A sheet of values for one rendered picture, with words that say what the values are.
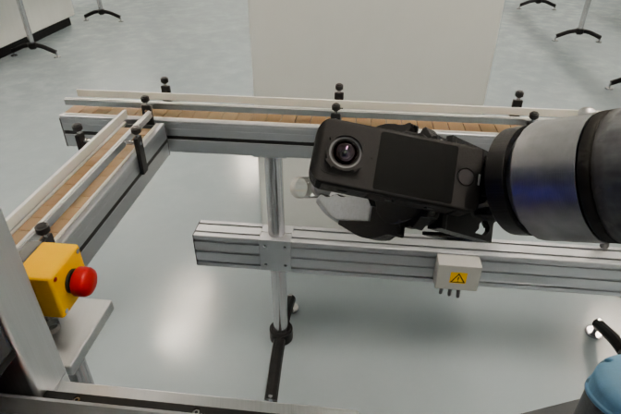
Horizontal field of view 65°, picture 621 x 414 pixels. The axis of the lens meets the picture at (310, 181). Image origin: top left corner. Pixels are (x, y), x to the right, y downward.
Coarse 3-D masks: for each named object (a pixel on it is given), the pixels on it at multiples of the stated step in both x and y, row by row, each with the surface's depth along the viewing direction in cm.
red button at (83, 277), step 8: (80, 272) 65; (88, 272) 65; (72, 280) 64; (80, 280) 64; (88, 280) 65; (96, 280) 67; (72, 288) 64; (80, 288) 64; (88, 288) 65; (80, 296) 65
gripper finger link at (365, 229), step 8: (376, 216) 39; (344, 224) 42; (352, 224) 41; (360, 224) 40; (368, 224) 39; (376, 224) 38; (384, 224) 38; (392, 224) 37; (400, 224) 37; (352, 232) 41; (360, 232) 40; (368, 232) 39; (376, 232) 38; (384, 232) 37; (392, 232) 37; (400, 232) 37; (384, 240) 39
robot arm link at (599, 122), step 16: (608, 112) 26; (592, 128) 26; (608, 128) 25; (592, 144) 25; (608, 144) 25; (592, 160) 25; (608, 160) 24; (592, 176) 25; (608, 176) 24; (592, 192) 25; (608, 192) 24; (592, 208) 25; (608, 208) 25; (592, 224) 26; (608, 224) 25; (608, 240) 27
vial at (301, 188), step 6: (294, 180) 50; (300, 180) 49; (306, 180) 48; (294, 186) 49; (300, 186) 48; (306, 186) 48; (312, 186) 47; (294, 192) 50; (300, 192) 49; (306, 192) 48; (312, 192) 47; (300, 198) 50; (306, 198) 49; (312, 198) 48
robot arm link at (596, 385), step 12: (612, 360) 53; (600, 372) 52; (612, 372) 52; (588, 384) 54; (600, 384) 51; (612, 384) 50; (588, 396) 52; (600, 396) 50; (612, 396) 49; (576, 408) 57; (588, 408) 53; (600, 408) 50; (612, 408) 49
